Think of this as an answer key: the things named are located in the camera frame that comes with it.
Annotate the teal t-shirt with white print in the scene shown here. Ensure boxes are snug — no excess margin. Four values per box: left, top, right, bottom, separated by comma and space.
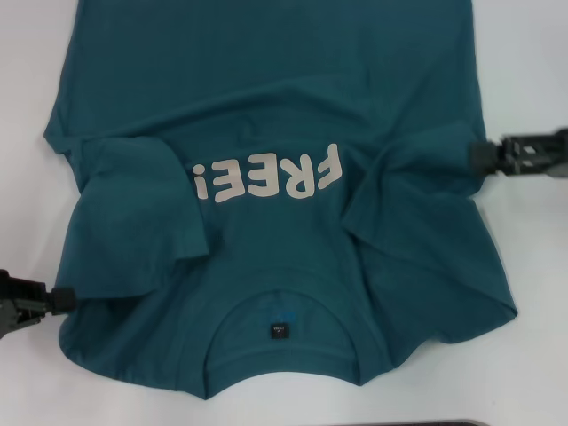
42, 0, 521, 403

